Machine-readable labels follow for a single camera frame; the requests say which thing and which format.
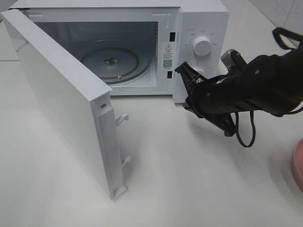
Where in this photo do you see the lower white timer knob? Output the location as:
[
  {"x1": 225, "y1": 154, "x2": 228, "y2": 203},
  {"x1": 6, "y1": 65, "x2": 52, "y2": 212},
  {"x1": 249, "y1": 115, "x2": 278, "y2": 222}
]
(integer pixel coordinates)
[{"x1": 193, "y1": 66, "x2": 206, "y2": 76}]

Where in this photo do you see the pink round plate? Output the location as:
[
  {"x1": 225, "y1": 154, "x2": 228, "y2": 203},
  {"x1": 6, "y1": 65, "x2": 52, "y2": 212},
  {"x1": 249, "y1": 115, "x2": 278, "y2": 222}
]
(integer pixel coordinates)
[{"x1": 291, "y1": 139, "x2": 303, "y2": 191}]

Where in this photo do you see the white microwave oven body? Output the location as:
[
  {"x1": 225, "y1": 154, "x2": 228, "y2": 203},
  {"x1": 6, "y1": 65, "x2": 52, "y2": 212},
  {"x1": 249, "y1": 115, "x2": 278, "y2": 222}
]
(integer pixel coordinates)
[{"x1": 7, "y1": 0, "x2": 229, "y2": 103}]

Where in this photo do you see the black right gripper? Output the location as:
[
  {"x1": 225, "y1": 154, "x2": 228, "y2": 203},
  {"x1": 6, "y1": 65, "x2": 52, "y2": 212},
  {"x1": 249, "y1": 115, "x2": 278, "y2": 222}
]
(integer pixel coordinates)
[{"x1": 175, "y1": 62, "x2": 236, "y2": 137}]

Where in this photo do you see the white microwave door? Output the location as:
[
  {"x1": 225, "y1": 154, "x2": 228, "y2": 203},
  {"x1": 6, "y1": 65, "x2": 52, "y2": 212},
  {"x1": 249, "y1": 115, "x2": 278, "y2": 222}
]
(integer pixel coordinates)
[{"x1": 2, "y1": 9, "x2": 130, "y2": 199}]

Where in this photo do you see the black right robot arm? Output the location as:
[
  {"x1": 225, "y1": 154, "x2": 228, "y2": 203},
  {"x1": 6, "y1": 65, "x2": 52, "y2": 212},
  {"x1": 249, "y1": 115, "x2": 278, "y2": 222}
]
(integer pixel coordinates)
[{"x1": 175, "y1": 47, "x2": 303, "y2": 136}]

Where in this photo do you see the upper white power knob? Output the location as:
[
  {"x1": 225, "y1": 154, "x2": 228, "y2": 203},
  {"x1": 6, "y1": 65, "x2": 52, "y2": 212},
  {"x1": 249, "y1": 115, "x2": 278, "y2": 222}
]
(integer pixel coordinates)
[{"x1": 192, "y1": 35, "x2": 212, "y2": 56}]

